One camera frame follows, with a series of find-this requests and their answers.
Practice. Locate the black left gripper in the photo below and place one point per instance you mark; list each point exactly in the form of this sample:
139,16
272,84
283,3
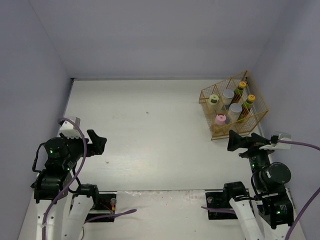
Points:
89,146

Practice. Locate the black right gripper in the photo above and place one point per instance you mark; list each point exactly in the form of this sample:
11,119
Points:
249,145

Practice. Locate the silver lid jar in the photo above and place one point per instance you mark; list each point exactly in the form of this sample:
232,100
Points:
234,112
227,97

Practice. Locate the yellow cap sauce bottle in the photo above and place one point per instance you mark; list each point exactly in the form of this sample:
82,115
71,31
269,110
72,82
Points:
246,107
238,92

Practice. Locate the pink lid spice shaker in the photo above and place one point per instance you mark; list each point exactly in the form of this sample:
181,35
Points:
219,122

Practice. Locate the yellow lid spice shaker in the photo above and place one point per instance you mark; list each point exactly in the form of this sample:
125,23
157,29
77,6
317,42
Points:
212,103

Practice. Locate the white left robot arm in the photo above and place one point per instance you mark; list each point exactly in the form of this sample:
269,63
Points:
51,187

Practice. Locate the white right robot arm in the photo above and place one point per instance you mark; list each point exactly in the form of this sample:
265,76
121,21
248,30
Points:
259,215

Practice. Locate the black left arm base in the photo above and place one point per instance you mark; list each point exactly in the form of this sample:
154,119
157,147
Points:
104,202

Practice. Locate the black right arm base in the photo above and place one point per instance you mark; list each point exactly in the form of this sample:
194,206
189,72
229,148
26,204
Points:
218,200

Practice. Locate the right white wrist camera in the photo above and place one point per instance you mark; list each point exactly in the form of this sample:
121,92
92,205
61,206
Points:
276,142

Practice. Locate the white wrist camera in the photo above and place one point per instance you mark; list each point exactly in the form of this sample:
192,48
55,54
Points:
67,130
276,142

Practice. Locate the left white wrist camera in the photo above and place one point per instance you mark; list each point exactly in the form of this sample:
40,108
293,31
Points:
67,130

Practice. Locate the gold wire basket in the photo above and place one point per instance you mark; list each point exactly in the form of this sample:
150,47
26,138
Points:
257,113

